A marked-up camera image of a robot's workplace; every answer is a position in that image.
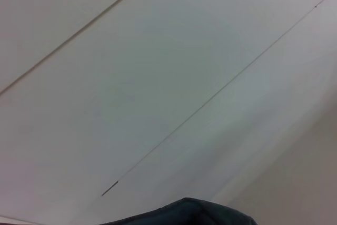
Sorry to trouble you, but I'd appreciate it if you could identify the dark blue-green insulated lunch bag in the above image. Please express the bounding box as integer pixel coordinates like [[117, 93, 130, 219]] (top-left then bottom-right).
[[99, 197, 260, 225]]

